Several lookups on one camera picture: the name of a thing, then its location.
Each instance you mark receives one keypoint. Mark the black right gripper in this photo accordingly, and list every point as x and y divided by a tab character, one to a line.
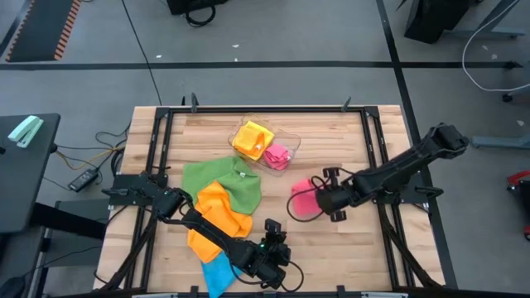
333	198

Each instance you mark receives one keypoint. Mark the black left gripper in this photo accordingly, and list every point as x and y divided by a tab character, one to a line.
273	256

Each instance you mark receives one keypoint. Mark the pink microfiber towel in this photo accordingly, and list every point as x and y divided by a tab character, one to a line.
276	157
304	200

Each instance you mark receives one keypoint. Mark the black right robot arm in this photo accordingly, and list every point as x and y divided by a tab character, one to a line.
397	169

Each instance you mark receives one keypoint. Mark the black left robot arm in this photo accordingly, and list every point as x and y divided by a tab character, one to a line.
207	232

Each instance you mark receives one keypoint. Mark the blue microfiber towel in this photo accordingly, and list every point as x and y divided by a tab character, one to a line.
217	277

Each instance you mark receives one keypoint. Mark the green microfiber towel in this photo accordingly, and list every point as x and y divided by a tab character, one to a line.
223	174

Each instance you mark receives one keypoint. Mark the clear plastic bin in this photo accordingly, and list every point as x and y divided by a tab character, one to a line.
294	142

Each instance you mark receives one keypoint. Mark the grey metal desk foot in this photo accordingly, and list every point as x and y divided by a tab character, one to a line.
497	32
497	141

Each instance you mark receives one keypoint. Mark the red and black cart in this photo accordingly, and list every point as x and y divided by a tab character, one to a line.
517	177

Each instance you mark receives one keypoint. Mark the black caster wheel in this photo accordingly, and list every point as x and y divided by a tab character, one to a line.
507	98

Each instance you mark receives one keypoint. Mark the black cabinet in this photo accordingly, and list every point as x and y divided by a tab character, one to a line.
430	18

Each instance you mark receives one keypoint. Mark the black power adapter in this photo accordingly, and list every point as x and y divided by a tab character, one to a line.
83	180

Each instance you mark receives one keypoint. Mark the black desk base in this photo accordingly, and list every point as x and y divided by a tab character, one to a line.
70	221

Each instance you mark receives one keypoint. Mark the black equipment box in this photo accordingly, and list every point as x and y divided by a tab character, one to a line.
186	5

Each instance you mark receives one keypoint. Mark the black side table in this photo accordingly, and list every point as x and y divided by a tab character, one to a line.
20	186

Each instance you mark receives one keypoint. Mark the mint green stapler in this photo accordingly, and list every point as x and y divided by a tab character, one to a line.
25	131

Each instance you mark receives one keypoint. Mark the black orange-edged floor mat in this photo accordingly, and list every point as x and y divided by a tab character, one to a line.
41	29

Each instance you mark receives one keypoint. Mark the black aluminium table frame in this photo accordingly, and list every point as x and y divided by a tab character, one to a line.
227	109

